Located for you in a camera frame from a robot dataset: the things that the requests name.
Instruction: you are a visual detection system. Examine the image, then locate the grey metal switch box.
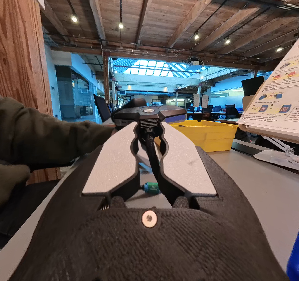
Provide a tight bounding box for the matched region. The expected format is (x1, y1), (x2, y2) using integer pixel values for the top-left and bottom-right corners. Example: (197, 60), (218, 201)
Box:
(113, 105), (188, 132)

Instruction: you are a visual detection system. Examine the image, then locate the glass skylight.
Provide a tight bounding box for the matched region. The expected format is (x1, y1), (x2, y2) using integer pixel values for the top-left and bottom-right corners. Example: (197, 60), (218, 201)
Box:
(113, 59), (206, 77)

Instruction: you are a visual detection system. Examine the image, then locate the blue plastic bin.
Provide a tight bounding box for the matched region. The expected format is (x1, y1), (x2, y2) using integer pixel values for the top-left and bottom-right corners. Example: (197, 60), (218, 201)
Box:
(286, 239), (299, 281)

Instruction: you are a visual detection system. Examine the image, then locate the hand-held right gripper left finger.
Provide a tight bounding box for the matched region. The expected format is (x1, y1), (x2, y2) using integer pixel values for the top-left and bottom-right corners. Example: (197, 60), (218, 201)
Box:
(82, 121), (141, 201)

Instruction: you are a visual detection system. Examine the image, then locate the printed instruction sheet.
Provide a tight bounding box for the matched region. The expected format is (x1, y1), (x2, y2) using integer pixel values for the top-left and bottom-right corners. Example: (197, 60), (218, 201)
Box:
(237, 39), (299, 136)

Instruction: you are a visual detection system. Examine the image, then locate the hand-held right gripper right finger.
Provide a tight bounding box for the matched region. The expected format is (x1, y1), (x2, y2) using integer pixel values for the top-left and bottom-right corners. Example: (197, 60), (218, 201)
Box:
(159, 121), (218, 204)

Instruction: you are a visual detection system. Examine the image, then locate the wooden pillar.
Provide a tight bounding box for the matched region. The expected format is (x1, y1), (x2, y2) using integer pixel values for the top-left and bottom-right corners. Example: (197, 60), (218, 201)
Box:
(0, 0), (62, 184)

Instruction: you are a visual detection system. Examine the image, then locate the black computer monitor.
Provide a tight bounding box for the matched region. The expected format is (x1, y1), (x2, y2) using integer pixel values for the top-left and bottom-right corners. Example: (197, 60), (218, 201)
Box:
(241, 75), (265, 97)
(93, 94), (112, 123)

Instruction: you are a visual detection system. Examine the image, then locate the yellow plastic bin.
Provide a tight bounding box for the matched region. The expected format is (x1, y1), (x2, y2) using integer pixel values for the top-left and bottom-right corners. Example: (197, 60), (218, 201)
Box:
(155, 120), (239, 152)

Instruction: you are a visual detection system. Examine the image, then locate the cardboard box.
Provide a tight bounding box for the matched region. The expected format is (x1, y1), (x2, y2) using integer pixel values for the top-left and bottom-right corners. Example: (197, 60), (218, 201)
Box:
(242, 95), (258, 118)

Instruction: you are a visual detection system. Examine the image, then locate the small green cylinder plug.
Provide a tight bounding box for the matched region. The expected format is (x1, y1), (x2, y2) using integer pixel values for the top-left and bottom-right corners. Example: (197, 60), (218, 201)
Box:
(140, 182), (160, 195)

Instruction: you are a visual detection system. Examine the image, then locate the person's left forearm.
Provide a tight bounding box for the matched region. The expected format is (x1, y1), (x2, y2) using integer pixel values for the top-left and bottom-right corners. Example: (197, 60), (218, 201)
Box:
(0, 96), (117, 170)

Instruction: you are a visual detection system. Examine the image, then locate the black braided cable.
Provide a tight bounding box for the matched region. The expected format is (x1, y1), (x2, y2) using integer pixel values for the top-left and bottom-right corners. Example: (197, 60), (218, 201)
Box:
(138, 118), (163, 184)

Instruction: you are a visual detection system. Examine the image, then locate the silver document stand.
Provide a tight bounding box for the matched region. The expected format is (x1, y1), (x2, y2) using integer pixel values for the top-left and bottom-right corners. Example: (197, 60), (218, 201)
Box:
(238, 120), (299, 171)

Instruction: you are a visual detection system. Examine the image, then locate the grey desk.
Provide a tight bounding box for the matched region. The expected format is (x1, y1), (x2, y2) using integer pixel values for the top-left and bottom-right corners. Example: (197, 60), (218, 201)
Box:
(0, 143), (299, 281)

